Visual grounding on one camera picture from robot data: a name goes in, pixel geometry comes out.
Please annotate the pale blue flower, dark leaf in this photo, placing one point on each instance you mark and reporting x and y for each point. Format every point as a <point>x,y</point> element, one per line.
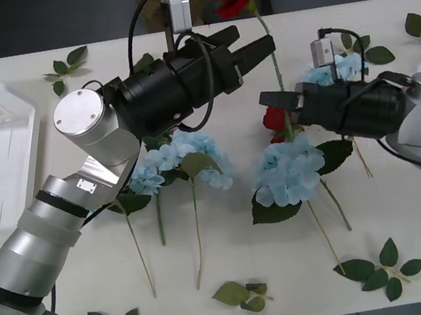
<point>290,169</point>

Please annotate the silver and black left arm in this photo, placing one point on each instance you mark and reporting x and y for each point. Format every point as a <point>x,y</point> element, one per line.
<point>84,124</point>

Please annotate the pale grey right wrist camera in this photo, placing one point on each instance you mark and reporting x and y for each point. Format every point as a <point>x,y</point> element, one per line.
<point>322,53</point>

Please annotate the wide pale blue flower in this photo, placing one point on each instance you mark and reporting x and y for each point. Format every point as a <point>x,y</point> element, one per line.
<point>197,143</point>

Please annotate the pale grey left wrist camera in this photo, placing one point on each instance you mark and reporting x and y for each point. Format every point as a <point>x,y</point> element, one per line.
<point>179,13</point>

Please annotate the large leaf on thin stem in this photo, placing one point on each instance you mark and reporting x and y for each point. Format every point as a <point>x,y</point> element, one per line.
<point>131,204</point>
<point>195,163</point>
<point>333,156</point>
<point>273,211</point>

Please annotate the small pale blue flower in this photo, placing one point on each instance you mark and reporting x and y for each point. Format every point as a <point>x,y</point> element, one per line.
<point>143,180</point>

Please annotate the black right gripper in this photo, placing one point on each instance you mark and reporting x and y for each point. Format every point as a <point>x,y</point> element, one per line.
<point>321,106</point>

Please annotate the pale grey wrist camera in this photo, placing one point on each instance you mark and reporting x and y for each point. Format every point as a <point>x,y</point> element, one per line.
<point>322,53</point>
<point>179,13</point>

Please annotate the pale blue flower with leaves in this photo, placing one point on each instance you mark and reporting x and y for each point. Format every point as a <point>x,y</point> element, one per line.
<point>346,64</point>

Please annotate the single dark green leaf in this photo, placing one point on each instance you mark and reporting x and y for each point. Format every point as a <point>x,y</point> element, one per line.
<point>144,62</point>

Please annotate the small red rose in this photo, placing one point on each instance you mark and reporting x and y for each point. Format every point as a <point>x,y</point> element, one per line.
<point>274,121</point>

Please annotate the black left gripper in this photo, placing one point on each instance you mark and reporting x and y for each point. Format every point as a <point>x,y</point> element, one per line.
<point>202,72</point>

